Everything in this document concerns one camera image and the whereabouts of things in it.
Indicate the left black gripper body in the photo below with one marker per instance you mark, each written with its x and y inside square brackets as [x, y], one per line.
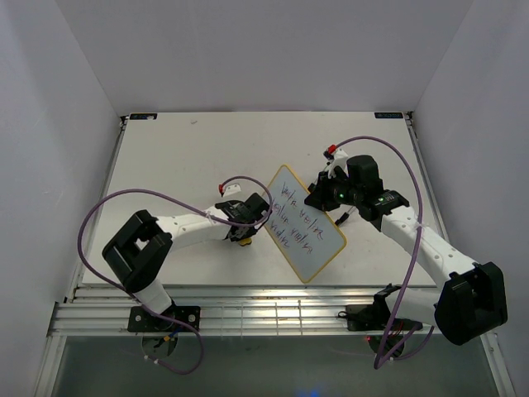
[250, 232]

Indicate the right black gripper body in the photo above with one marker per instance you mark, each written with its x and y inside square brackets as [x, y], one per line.
[335, 192]

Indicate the black whiteboard foot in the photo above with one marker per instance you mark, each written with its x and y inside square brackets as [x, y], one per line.
[344, 217]

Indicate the yellow-framed small whiteboard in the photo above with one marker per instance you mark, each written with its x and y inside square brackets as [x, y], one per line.
[308, 238]

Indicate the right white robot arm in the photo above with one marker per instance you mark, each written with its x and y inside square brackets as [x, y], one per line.
[470, 299]

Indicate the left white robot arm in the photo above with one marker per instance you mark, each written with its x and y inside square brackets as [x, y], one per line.
[138, 250]

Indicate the blue corner label right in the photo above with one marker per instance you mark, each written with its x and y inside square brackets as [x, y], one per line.
[388, 115]

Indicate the blue corner label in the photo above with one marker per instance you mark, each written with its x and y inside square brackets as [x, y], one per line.
[143, 116]
[388, 115]

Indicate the blue corner label left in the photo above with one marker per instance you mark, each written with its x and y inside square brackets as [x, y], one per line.
[143, 116]

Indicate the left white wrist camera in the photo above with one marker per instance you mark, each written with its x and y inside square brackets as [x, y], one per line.
[227, 190]

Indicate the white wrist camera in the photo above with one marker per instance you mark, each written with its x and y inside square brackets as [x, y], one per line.
[227, 190]
[336, 158]

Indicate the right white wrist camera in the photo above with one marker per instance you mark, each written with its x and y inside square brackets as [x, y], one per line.
[336, 158]

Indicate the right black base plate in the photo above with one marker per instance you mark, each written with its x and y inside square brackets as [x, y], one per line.
[373, 317]

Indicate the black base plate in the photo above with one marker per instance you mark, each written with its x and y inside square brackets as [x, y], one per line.
[174, 319]
[373, 317]

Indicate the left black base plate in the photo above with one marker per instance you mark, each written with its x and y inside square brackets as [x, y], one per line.
[174, 319]

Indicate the aluminium rail frame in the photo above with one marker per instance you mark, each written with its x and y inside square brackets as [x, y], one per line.
[226, 311]

